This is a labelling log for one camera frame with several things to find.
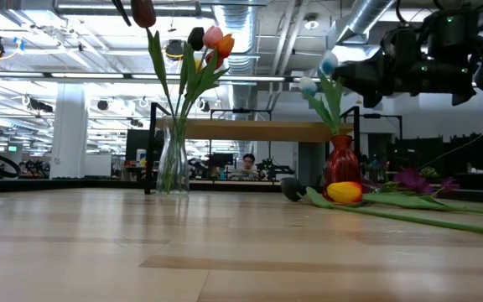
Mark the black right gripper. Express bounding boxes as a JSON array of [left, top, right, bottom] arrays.
[[332, 49, 477, 109]]

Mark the maroon artificial tulip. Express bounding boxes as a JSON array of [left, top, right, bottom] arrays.
[[131, 0, 182, 127]]

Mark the black artificial tulip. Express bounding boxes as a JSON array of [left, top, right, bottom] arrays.
[[178, 26, 205, 127], [280, 177, 483, 238]]

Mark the red glass vase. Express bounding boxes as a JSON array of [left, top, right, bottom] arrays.
[[323, 133, 363, 198]]

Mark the orange artificial tulip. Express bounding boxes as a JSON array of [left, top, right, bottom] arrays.
[[195, 33, 236, 127]]

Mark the yellow and red artificial tulip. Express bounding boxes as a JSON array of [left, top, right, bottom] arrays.
[[326, 180, 483, 217]]

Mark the clear glass vase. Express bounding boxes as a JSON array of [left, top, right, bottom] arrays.
[[156, 117, 191, 196]]

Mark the wooden shelf with black legs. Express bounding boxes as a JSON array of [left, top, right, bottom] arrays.
[[143, 102, 362, 196]]

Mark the long ceiling light strip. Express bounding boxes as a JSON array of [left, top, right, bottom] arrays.
[[0, 70, 483, 88]]

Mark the black monitor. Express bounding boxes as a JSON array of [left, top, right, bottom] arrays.
[[124, 128, 153, 163]]

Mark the white square pillar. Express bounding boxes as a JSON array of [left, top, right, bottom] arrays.
[[49, 82, 90, 180]]

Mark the black cabinet row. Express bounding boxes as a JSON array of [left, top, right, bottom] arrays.
[[392, 133, 483, 177]]

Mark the person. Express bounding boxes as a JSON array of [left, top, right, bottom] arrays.
[[231, 153, 263, 182]]

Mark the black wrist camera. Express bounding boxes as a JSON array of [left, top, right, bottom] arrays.
[[382, 25, 419, 62]]

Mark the smooth silver ventilation duct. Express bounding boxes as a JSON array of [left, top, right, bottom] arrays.
[[308, 0, 397, 79]]

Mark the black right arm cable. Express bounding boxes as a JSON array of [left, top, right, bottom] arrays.
[[417, 113, 483, 171]]

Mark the ribbed silver ventilation duct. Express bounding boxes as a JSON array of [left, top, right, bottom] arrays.
[[214, 3, 263, 110]]

